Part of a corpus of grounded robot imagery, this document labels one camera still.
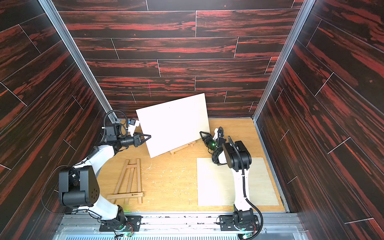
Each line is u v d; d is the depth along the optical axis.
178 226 0.74
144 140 0.82
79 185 0.99
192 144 1.00
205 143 0.95
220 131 0.99
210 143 0.95
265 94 1.04
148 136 0.83
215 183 0.88
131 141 0.77
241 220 0.65
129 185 0.86
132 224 0.73
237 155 0.58
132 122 0.76
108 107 1.12
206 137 0.94
